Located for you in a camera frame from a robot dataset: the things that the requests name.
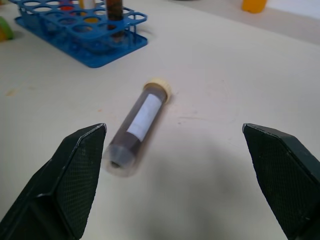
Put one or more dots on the brown tube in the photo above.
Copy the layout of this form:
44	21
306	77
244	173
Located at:
114	15

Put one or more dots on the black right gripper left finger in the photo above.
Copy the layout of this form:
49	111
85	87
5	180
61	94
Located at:
62	180

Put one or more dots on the white tube yellow band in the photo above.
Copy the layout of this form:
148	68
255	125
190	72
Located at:
87	6

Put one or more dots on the blue plastic test tube rack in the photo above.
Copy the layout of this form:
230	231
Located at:
82	32

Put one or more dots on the orange oblong object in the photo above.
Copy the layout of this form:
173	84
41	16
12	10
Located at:
90	19

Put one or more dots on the green and yellow cap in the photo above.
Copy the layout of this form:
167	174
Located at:
5	28

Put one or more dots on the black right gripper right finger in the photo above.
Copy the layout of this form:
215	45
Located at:
282	175

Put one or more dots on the red oblong object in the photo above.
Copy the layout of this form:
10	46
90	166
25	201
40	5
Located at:
67	8

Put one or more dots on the yellow plastic container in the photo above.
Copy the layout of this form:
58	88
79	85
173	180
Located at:
253	5

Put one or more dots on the dark tube with cream cap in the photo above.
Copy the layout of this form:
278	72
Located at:
140	126

